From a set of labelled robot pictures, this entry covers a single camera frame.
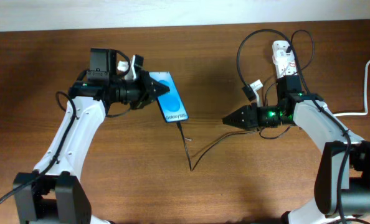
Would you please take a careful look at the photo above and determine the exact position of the blue Samsung Galaxy smartphone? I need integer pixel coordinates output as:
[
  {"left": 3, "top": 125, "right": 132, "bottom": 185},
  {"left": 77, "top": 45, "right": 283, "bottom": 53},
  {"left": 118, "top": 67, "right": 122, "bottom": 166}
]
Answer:
[{"left": 149, "top": 72, "right": 189, "bottom": 123}]

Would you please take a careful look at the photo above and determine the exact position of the black USB charging cable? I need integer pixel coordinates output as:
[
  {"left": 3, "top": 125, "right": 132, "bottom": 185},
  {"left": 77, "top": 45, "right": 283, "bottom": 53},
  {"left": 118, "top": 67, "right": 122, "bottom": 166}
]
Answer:
[{"left": 176, "top": 29, "right": 316, "bottom": 172}]

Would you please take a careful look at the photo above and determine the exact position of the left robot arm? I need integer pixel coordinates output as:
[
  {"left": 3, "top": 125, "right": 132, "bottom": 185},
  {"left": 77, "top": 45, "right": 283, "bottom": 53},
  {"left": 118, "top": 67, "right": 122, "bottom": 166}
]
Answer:
[{"left": 14, "top": 49, "right": 169, "bottom": 223}]

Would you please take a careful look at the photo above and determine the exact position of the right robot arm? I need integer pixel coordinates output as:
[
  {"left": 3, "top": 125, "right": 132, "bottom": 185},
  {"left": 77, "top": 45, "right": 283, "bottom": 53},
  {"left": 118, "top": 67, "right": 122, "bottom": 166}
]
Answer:
[{"left": 222, "top": 75, "right": 370, "bottom": 223}]

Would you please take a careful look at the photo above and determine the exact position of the white USB charger adapter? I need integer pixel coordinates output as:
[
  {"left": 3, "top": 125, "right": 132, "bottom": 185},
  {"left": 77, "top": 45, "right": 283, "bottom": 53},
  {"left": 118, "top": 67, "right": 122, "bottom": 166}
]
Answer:
[{"left": 272, "top": 49, "right": 295, "bottom": 65}]

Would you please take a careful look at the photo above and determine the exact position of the white power strip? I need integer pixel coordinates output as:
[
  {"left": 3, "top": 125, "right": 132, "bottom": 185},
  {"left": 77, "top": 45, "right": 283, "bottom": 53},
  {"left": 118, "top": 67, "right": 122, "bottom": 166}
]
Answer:
[{"left": 272, "top": 40, "right": 297, "bottom": 79}]

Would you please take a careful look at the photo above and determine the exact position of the white power strip cord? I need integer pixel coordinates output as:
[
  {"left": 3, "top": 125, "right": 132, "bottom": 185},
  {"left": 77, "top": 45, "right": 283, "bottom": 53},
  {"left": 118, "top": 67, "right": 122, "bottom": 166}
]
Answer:
[{"left": 333, "top": 55, "right": 370, "bottom": 118}]

